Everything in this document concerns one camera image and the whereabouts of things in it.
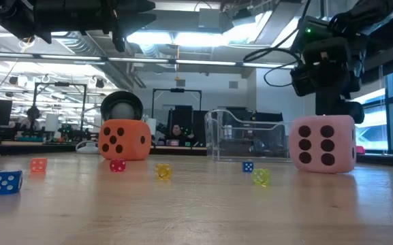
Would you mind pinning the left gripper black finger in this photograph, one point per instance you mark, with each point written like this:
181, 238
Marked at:
131, 5
131, 22

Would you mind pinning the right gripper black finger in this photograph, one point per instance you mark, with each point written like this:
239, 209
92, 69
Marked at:
304, 81
339, 107

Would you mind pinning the large pink foam die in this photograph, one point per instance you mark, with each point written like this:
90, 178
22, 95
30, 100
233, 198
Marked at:
322, 146

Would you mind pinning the tiny blue plastic die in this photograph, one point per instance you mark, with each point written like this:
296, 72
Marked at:
248, 166

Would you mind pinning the large orange foam die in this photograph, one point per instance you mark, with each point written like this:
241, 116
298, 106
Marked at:
124, 143

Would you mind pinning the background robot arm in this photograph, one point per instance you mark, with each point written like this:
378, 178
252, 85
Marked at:
68, 132

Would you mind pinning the long light bar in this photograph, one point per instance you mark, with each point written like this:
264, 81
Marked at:
141, 60

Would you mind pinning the red box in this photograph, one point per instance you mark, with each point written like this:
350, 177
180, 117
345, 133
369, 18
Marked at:
360, 150

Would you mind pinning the green translucent die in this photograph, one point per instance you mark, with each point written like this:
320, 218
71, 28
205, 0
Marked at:
261, 177

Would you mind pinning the black screen panel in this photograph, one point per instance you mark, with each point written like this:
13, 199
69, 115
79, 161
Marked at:
182, 115

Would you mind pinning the person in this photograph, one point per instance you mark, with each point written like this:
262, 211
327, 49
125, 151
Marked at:
176, 131
33, 115

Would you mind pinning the white box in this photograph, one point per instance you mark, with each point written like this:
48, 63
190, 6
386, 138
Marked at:
51, 122

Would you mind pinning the clear plastic bin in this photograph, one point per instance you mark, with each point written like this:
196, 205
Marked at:
213, 149

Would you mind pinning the long dark workbench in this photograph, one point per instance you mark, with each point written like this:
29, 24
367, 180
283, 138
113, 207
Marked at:
29, 148

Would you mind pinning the small red die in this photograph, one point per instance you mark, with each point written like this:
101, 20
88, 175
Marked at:
118, 165

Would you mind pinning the yellow translucent die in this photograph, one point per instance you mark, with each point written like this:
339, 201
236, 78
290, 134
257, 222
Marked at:
163, 171

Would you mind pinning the small orange die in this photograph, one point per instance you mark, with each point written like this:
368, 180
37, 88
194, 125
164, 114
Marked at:
38, 165

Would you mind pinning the big blue plastic die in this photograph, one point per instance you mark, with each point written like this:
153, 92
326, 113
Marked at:
5, 182

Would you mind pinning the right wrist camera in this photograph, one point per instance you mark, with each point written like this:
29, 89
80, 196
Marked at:
310, 34

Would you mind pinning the black metal station frame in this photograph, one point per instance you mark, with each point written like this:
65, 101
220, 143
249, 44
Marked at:
60, 84
177, 90

